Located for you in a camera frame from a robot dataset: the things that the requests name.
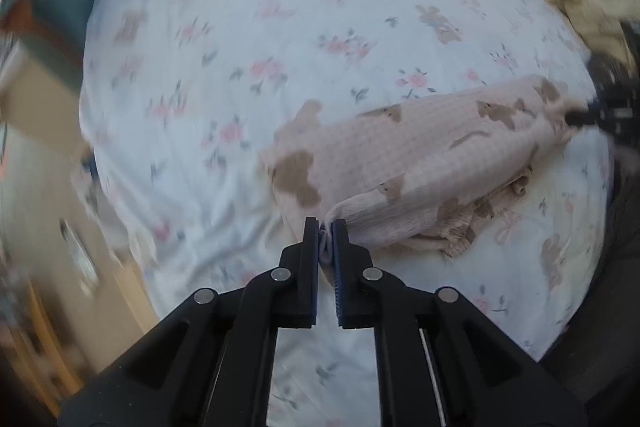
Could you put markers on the pink bear print pants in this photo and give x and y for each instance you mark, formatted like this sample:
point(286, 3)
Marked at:
point(425, 157)

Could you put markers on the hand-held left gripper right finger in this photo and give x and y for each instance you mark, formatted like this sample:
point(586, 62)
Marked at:
point(342, 277)

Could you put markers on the beige bedside cabinet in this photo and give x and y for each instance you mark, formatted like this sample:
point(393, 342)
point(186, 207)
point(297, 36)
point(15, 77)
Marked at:
point(35, 97)

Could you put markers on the white floral bed sheet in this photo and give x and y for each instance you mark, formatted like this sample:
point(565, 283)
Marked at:
point(225, 57)

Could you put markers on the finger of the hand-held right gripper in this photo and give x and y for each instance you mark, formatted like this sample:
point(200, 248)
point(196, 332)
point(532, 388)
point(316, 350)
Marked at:
point(582, 116)

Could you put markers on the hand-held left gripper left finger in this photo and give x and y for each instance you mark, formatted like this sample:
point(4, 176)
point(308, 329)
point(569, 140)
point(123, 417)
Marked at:
point(310, 277)

